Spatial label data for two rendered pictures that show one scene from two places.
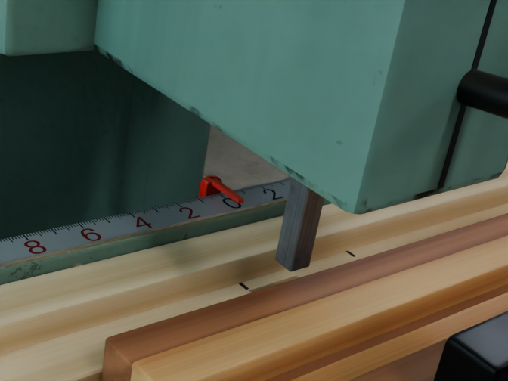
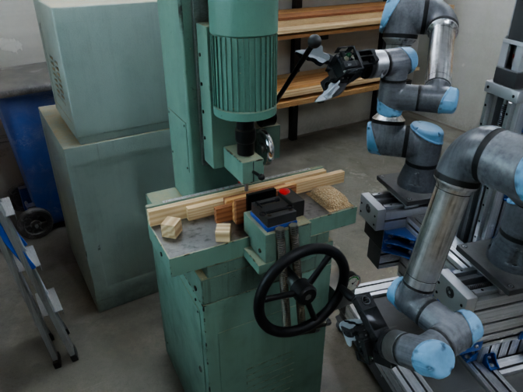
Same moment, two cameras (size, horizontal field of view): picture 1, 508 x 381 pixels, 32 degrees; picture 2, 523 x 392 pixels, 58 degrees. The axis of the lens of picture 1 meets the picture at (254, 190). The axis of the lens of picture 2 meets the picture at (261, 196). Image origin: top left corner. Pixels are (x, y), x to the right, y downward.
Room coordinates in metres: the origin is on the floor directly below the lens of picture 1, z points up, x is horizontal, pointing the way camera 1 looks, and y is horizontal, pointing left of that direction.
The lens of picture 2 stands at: (-0.94, -0.42, 1.62)
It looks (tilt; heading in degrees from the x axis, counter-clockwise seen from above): 28 degrees down; 17
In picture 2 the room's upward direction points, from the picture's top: straight up
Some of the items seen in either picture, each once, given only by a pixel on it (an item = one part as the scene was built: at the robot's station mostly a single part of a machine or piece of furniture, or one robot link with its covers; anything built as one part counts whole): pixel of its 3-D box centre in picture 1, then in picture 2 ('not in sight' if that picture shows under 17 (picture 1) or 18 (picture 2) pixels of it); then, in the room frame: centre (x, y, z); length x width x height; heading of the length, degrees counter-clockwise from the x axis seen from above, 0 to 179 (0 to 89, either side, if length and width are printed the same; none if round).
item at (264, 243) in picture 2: not in sight; (276, 230); (0.13, -0.15, 0.92); 0.15 x 0.13 x 0.09; 134
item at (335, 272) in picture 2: not in sight; (335, 287); (0.35, -0.30, 0.58); 0.12 x 0.08 x 0.08; 44
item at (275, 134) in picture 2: not in sight; (264, 140); (0.51, 0.00, 1.02); 0.09 x 0.07 x 0.12; 134
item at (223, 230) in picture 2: not in sight; (223, 232); (0.08, -0.01, 0.92); 0.05 x 0.04 x 0.03; 15
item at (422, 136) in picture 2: not in sight; (422, 141); (0.74, -0.53, 0.98); 0.13 x 0.12 x 0.14; 90
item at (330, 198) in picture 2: not in sight; (329, 194); (0.38, -0.26, 0.92); 0.14 x 0.09 x 0.04; 44
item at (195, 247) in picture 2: not in sight; (262, 229); (0.19, -0.09, 0.87); 0.61 x 0.30 x 0.06; 134
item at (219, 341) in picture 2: not in sight; (234, 314); (0.35, 0.07, 0.36); 0.58 x 0.45 x 0.71; 44
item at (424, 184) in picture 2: not in sight; (419, 172); (0.74, -0.54, 0.87); 0.15 x 0.15 x 0.10
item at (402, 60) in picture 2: not in sight; (395, 62); (0.47, -0.40, 1.31); 0.11 x 0.08 x 0.09; 134
